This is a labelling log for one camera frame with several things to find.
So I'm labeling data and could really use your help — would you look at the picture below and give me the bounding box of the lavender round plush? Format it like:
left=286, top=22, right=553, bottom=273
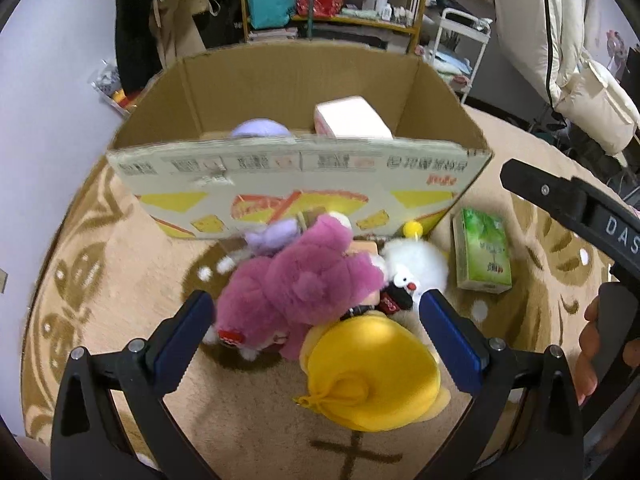
left=231, top=118, right=293, bottom=139

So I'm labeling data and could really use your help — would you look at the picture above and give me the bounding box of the black coat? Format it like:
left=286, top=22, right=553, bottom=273
left=115, top=0, right=163, bottom=93

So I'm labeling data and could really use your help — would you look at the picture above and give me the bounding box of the cream folded duvet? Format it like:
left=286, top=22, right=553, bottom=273
left=487, top=0, right=640, bottom=157

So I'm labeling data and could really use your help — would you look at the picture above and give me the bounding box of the beige coat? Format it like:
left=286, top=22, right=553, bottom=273
left=150, top=0, right=208, bottom=68

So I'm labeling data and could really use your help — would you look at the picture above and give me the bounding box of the person's right hand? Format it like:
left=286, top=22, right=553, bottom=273
left=574, top=297, right=602, bottom=407

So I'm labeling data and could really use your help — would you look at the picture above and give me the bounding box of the small purple plush toy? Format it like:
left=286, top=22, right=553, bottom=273
left=245, top=217, right=301, bottom=256

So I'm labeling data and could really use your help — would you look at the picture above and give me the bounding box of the green tissue pack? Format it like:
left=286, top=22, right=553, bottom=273
left=452, top=207, right=513, bottom=293

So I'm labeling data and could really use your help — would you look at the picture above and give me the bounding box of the cardboard box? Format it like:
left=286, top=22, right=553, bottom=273
left=106, top=40, right=493, bottom=241

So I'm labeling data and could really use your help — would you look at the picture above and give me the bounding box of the plastic bag of toys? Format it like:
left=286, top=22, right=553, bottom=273
left=90, top=60, right=147, bottom=117

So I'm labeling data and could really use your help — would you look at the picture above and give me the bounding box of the group of toiletry bottles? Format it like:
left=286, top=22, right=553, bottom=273
left=364, top=0, right=416, bottom=23

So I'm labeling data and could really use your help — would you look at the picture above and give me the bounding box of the pale pink tissue pack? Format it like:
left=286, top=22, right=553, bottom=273
left=313, top=95, right=393, bottom=140

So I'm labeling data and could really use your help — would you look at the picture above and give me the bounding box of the light blue pillow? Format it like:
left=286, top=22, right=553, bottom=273
left=432, top=50, right=473, bottom=75

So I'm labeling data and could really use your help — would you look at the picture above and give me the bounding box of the beige patterned blanket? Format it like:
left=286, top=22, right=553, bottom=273
left=20, top=105, right=640, bottom=480

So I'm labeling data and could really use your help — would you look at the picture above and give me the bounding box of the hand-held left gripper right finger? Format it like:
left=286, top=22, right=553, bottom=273
left=419, top=289, right=586, bottom=480

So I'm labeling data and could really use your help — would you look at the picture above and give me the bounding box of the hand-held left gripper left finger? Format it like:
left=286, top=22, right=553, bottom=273
left=50, top=290, right=218, bottom=480

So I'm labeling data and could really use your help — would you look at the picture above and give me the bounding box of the yellow plush toy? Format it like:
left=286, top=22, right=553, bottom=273
left=292, top=310, right=451, bottom=433

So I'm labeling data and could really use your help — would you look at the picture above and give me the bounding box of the white fluffy plush toy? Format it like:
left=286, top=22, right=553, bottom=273
left=380, top=220, right=451, bottom=311

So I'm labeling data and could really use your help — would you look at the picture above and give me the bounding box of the black garment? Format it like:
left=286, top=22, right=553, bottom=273
left=192, top=0, right=246, bottom=48

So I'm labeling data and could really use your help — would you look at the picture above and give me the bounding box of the wooden shelf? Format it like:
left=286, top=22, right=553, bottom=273
left=237, top=0, right=433, bottom=53

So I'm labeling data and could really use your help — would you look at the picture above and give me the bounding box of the white trolley cart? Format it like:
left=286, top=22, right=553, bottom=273
left=429, top=7, right=493, bottom=106

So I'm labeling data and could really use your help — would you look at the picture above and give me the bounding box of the pink plush toy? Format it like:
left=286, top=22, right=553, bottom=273
left=202, top=212, right=388, bottom=361

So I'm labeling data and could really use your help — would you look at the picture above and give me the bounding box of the stack of books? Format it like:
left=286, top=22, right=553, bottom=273
left=247, top=26, right=301, bottom=42

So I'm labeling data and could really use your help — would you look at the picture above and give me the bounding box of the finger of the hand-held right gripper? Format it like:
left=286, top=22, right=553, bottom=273
left=500, top=159, right=583, bottom=231

